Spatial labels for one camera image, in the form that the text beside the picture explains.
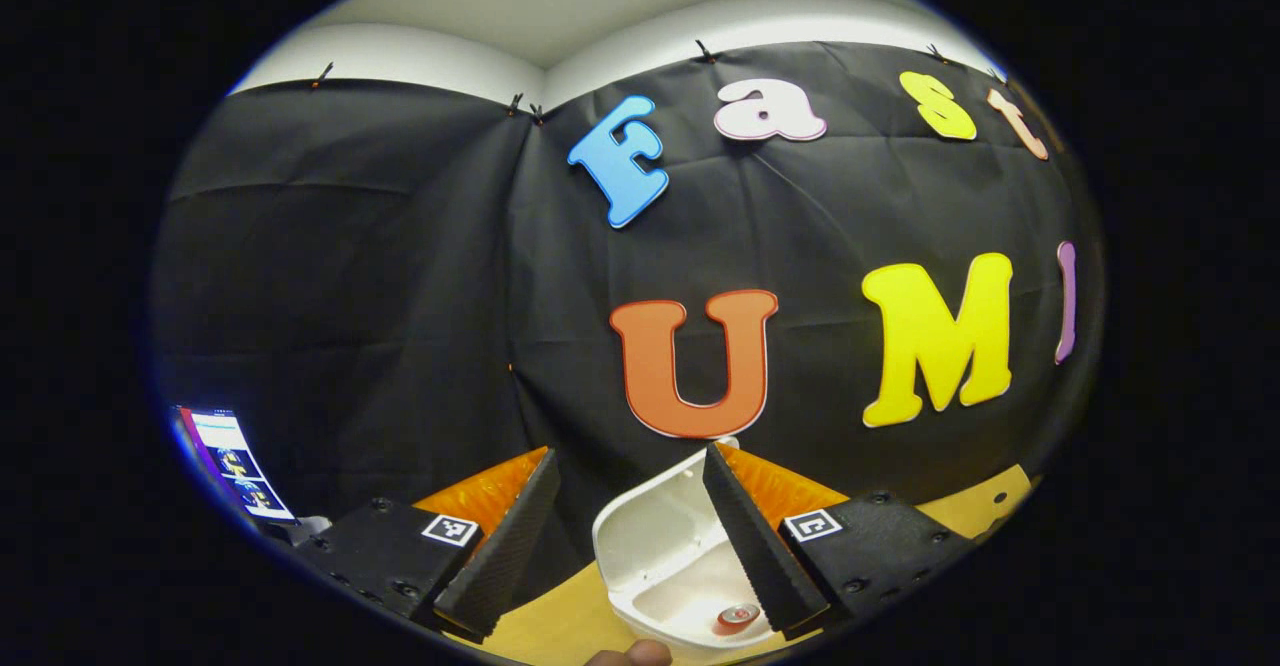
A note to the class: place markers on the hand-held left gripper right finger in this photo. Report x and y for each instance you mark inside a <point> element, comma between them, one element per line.
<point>760,556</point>

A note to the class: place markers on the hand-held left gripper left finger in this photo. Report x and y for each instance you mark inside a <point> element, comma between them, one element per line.
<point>505,556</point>

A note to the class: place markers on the red pop can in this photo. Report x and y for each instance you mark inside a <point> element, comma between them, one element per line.
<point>737,616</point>

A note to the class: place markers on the white desktop garbage bin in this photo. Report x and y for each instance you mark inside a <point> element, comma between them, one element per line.
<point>650,556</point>

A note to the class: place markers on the wooden desktop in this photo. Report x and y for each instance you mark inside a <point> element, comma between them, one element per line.
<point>560,616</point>

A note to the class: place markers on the phone with lit screen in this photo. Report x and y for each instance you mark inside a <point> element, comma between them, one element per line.
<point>235,461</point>

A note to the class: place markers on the black backdrop cloth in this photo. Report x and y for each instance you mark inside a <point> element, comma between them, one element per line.
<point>400,276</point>

